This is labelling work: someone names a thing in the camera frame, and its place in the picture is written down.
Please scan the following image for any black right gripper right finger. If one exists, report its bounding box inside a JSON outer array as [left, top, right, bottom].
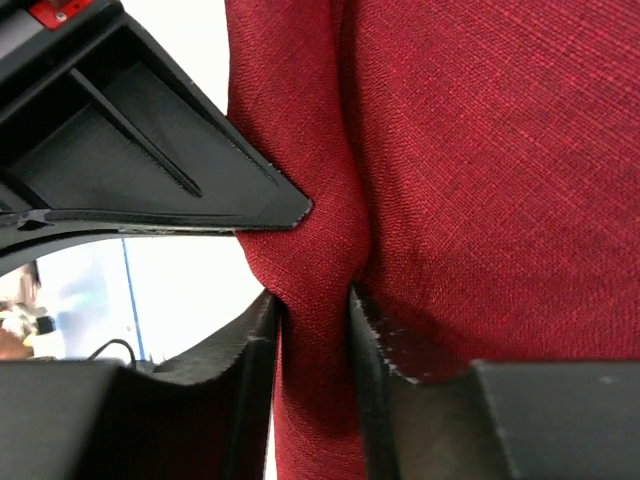
[[349, 285, 510, 479]]

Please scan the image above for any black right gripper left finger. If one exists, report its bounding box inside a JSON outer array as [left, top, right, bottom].
[[84, 292, 280, 479]]

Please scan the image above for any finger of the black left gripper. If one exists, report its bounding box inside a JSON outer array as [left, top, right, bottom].
[[1, 1, 312, 272]]

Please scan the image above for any dark red cloth napkin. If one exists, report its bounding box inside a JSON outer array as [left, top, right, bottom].
[[226, 1, 639, 479]]

